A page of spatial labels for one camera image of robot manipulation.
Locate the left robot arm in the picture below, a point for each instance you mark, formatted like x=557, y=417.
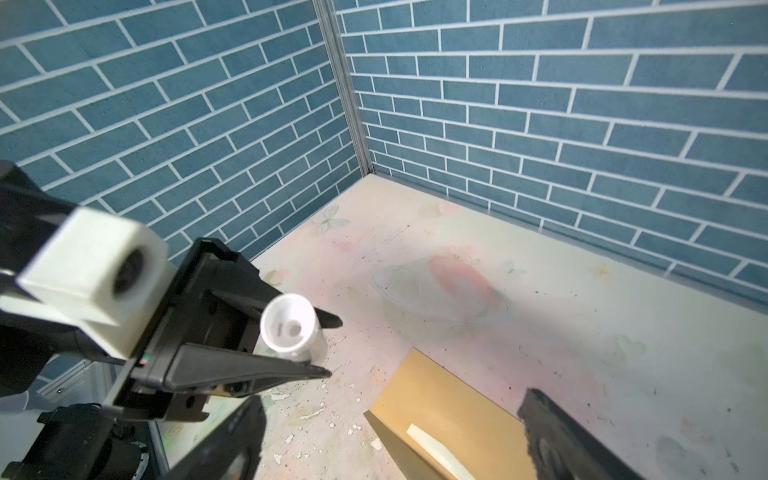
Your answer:
x=79, y=441

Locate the beige letter paper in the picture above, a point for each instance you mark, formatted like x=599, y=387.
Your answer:
x=440, y=453

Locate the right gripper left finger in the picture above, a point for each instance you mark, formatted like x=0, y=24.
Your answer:
x=231, y=451

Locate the white glue stick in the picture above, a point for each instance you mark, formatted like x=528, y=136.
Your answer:
x=290, y=327

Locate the yellow envelope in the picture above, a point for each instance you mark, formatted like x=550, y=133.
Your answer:
x=486, y=439

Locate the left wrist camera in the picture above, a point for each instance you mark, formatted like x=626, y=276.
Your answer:
x=101, y=273

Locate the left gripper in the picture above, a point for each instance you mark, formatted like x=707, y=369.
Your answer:
x=201, y=338

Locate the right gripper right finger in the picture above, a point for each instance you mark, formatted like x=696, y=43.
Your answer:
x=561, y=448

